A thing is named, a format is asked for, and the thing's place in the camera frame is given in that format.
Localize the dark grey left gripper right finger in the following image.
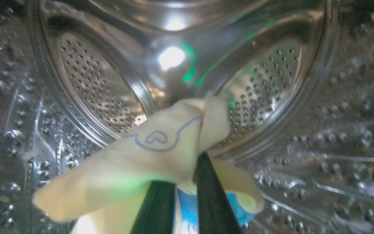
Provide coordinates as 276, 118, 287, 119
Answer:
193, 151, 243, 234

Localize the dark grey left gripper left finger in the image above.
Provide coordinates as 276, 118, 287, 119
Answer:
130, 180, 176, 234

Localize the blue printed cloth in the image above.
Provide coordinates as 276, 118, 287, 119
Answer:
176, 188, 256, 234

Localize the pale yellow bear print garment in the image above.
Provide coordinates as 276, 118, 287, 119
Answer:
32, 96, 265, 234

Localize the steel washing machine drum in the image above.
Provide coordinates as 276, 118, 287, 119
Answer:
0, 0, 374, 234

